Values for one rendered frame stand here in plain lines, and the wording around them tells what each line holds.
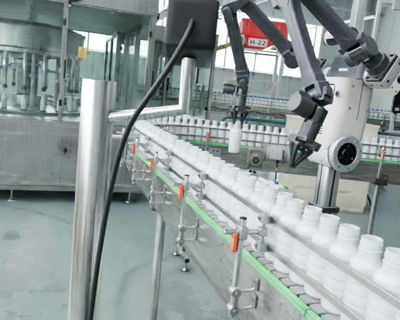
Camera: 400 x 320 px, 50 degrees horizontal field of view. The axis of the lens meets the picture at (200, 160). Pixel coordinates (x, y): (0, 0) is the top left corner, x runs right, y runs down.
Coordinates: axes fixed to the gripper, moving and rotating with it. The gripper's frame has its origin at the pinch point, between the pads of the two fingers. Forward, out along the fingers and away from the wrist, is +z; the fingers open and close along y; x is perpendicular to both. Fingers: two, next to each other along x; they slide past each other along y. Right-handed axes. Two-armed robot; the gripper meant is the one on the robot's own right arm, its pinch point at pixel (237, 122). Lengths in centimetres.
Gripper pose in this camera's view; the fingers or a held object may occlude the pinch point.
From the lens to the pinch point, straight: 226.1
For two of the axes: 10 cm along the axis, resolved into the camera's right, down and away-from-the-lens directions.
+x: 3.5, 1.9, -9.2
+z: -1.3, 9.8, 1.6
